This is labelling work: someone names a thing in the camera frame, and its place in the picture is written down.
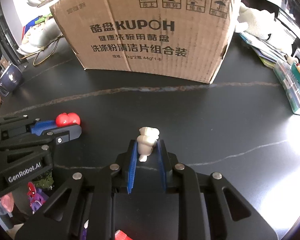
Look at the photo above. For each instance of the red white pump toy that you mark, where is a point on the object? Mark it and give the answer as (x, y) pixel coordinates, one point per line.
(120, 235)

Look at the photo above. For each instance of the red heart toy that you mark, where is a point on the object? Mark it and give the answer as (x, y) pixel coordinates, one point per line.
(66, 119)

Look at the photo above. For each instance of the purple spiderman camera toy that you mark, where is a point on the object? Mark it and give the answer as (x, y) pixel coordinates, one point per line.
(36, 197)

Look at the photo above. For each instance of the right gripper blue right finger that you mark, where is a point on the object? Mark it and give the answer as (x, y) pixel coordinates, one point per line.
(166, 161)

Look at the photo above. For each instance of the white figurine toy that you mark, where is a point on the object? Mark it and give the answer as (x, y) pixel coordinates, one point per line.
(147, 140)

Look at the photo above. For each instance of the clear plastic storage box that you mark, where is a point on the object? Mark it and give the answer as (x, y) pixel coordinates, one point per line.
(290, 84)

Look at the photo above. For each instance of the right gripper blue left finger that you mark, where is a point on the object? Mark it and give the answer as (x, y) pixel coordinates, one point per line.
(129, 165)

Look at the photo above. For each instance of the green toy boat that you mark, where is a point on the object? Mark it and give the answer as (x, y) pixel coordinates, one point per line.
(295, 67)

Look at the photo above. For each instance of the purple paw toy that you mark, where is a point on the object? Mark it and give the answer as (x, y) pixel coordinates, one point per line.
(84, 231)

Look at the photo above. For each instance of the stack of books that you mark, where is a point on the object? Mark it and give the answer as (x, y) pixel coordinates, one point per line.
(267, 53)

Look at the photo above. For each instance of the navy blue mug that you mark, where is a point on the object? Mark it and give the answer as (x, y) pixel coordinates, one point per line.
(10, 79)

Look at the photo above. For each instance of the person left hand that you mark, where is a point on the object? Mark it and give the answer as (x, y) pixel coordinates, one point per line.
(7, 202)

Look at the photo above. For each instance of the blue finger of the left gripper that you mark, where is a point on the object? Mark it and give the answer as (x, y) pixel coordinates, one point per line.
(40, 126)
(64, 134)

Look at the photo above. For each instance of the black green toy car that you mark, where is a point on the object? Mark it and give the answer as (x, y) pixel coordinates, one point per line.
(44, 181)

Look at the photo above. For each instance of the brown cardboard box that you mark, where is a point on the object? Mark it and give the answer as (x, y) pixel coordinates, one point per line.
(187, 39)

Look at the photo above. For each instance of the white plush toy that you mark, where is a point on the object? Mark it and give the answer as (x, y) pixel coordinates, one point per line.
(263, 25)

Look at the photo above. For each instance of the white shell snack basket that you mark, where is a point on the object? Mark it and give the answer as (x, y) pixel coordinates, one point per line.
(38, 35)

